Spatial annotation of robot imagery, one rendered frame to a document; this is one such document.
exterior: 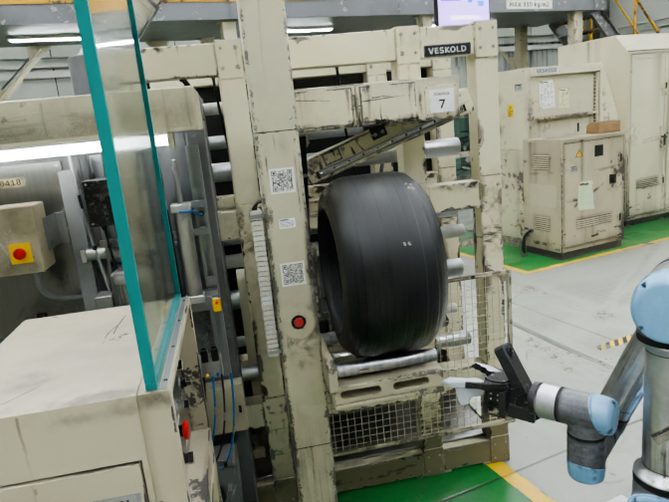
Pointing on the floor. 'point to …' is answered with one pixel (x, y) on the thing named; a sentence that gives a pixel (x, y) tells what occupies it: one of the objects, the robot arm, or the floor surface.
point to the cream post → (288, 242)
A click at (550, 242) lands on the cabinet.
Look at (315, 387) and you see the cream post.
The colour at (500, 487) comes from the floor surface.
